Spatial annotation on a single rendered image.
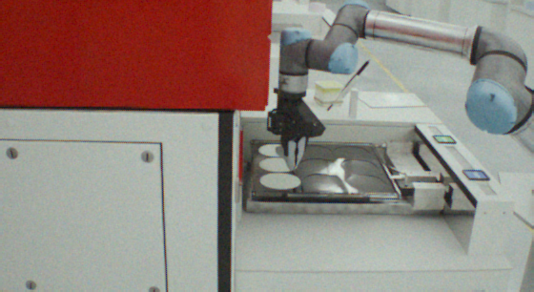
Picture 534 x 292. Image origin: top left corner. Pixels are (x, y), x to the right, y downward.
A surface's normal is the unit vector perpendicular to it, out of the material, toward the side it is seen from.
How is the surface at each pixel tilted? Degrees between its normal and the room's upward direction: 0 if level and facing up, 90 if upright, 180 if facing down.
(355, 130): 90
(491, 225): 90
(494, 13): 90
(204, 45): 90
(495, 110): 121
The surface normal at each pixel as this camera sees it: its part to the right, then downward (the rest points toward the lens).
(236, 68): 0.05, 0.36
